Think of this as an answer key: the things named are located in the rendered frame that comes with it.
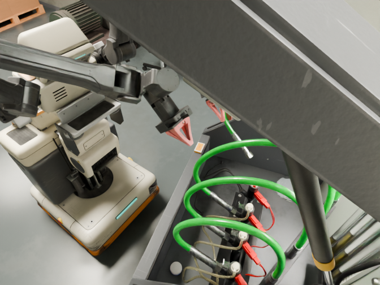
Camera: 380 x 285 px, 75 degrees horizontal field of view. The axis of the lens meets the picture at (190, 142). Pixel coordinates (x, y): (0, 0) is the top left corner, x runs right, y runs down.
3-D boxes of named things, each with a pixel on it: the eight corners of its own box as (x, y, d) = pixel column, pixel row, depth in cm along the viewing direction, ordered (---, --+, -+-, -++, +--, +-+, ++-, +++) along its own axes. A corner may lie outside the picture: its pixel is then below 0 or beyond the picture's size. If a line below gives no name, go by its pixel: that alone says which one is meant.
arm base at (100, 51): (109, 43, 114) (89, 53, 108) (117, 35, 108) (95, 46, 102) (121, 60, 117) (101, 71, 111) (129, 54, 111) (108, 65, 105)
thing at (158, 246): (200, 156, 122) (201, 133, 111) (209, 159, 121) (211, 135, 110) (139, 291, 82) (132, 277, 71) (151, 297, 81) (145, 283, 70)
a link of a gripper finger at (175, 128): (189, 150, 67) (168, 122, 64) (175, 154, 72) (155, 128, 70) (203, 135, 70) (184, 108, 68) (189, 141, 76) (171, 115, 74)
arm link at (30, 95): (6, 90, 82) (4, 106, 82) (9, 82, 75) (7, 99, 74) (38, 97, 88) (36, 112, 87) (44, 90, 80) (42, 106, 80)
